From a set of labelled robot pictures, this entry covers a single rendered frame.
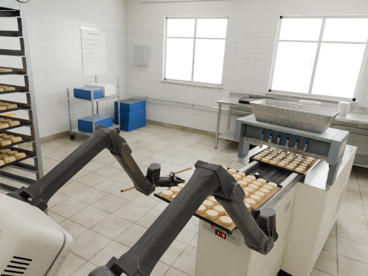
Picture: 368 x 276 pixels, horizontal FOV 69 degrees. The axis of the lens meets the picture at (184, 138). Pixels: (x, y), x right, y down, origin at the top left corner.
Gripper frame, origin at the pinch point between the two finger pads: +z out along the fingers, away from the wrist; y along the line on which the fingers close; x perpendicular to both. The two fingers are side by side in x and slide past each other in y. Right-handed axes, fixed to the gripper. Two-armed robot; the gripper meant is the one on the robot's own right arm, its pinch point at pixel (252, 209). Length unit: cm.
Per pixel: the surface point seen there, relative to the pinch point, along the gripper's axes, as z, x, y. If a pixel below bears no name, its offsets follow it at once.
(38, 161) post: 48, 109, 0
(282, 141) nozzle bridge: 75, -49, 11
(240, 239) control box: 10.6, -1.1, -23.4
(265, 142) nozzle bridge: 79, -38, 9
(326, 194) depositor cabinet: 44, -69, -14
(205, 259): 29, 11, -51
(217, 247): 22.9, 6.3, -38.4
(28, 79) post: 47, 110, 46
